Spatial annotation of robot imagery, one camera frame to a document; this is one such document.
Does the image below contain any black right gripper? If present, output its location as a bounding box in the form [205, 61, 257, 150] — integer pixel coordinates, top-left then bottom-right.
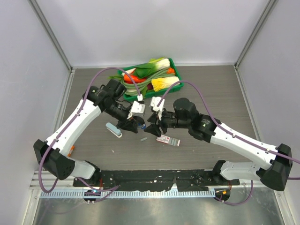
[144, 106, 190, 138]

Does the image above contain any staple box red white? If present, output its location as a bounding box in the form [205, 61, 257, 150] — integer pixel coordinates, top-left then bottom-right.
[156, 135, 180, 147]

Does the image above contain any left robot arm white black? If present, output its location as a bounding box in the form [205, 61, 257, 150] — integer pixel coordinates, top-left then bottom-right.
[33, 79, 145, 187]

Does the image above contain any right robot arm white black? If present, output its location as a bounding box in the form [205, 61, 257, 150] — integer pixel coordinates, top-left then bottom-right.
[145, 97, 293, 191]

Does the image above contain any light blue small stapler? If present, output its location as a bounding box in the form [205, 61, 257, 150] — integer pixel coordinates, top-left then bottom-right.
[105, 122, 122, 138]

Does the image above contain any green bean bundle toy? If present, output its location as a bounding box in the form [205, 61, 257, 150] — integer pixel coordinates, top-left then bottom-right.
[117, 67, 179, 97]

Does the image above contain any yellow napa cabbage toy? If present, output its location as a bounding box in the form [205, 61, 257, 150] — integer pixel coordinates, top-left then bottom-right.
[151, 76, 179, 92]

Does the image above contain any green plastic tray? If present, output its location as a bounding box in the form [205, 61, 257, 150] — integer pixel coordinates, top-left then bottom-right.
[117, 58, 185, 101]

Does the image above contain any green leafy vegetable toy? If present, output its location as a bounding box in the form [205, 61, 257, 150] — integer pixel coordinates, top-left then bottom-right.
[123, 62, 160, 78]

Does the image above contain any small orange carrot toy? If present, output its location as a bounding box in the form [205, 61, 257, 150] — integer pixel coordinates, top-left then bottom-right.
[166, 67, 175, 74]

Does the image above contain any white bok choy toy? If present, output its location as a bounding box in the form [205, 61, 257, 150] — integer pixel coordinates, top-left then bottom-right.
[149, 58, 170, 71]

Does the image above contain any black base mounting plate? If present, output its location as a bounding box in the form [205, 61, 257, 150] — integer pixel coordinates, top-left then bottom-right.
[73, 169, 240, 192]

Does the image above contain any orange snack bag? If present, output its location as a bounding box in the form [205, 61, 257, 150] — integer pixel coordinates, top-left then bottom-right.
[67, 146, 75, 157]

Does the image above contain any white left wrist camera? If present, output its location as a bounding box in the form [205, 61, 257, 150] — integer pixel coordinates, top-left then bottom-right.
[127, 94, 145, 119]

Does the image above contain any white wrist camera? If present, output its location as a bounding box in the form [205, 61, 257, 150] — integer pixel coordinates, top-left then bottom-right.
[127, 94, 145, 119]
[150, 97, 165, 120]

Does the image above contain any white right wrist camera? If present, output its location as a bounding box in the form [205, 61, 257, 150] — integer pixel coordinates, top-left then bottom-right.
[150, 97, 165, 120]

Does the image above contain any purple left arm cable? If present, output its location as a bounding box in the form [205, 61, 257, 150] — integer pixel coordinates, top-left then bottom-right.
[38, 67, 145, 203]

